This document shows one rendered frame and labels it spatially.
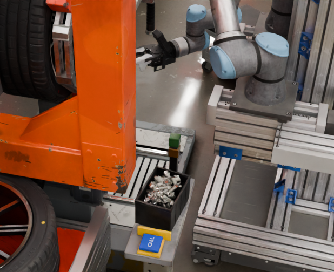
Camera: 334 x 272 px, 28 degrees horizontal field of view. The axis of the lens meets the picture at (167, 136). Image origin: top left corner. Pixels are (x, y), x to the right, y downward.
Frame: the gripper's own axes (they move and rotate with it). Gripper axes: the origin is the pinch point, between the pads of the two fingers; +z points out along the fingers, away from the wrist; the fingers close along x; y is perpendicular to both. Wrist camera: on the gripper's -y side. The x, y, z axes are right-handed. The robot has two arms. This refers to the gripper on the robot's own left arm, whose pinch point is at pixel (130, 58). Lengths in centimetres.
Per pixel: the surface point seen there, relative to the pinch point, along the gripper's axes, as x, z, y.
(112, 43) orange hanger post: -34, 26, -32
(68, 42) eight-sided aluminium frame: 7.5, 21.9, -9.5
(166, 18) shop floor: 142, -110, 83
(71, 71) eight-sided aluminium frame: 7.7, 21.6, 3.3
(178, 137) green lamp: -32.3, -1.6, 17.0
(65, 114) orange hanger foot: -18.7, 36.6, 0.4
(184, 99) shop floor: 60, -70, 83
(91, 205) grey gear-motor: -8, 24, 60
